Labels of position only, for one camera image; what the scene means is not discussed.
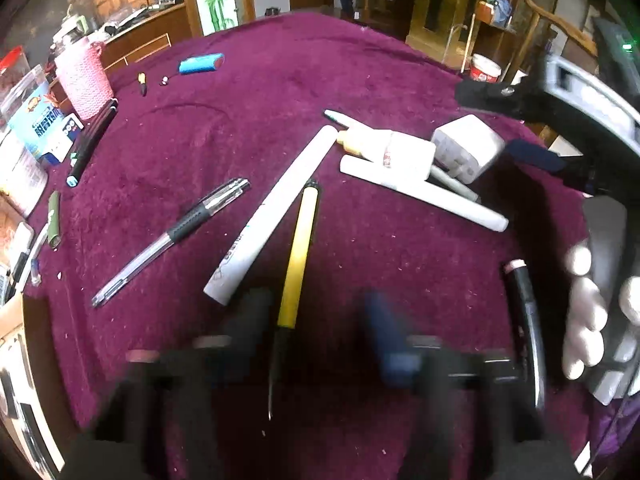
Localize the person's right hand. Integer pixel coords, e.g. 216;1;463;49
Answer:
562;242;640;381

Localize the white marker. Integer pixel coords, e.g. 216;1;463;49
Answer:
203;126;337;306
340;154;510;232

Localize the pink knit covered bottle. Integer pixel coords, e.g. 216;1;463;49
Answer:
54;40;115;121

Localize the black pen pink end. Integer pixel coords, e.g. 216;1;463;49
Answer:
501;259;548;416

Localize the wooden counter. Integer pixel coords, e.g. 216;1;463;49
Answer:
100;2;191;68

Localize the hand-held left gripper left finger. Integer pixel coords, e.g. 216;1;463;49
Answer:
65;287;273;480

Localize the slim white pen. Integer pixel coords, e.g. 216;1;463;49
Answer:
324;109;482;206

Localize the green pen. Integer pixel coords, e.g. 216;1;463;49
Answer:
47;190;62;250

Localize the clear gel pen black grip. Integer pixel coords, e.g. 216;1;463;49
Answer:
91;177;251;309

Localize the yellow pen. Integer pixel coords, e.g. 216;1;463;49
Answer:
267;180;323;421

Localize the blue bag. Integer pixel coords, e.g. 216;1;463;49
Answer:
487;0;513;28

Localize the white plastic jar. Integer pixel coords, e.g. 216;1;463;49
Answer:
0;130;50;216

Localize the white charger with prongs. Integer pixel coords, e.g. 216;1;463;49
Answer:
431;114;507;185

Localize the orange printed box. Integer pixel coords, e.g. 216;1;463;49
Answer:
0;195;33;266

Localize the blue printed box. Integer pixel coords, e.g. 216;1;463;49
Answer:
7;92;85;170

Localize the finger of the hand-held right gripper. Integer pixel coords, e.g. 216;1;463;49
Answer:
455;80;551;123
507;140;596;196

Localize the white bottle tan cap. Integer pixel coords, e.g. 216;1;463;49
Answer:
336;127;437;181

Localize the clear jar red lid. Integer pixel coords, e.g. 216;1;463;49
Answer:
0;46;30;93

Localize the white bucket red label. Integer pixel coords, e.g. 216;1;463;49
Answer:
470;53;502;83

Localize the maroon velvet tablecloth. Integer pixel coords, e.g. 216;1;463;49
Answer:
22;10;640;480

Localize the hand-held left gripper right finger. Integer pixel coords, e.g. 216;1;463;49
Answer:
362;290;576;480

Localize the black marker teal tip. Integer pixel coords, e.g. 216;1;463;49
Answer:
66;105;120;188

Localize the wooden chair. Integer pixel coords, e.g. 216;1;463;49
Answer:
510;0;601;91

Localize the white kettle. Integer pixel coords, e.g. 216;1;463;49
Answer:
62;12;91;36

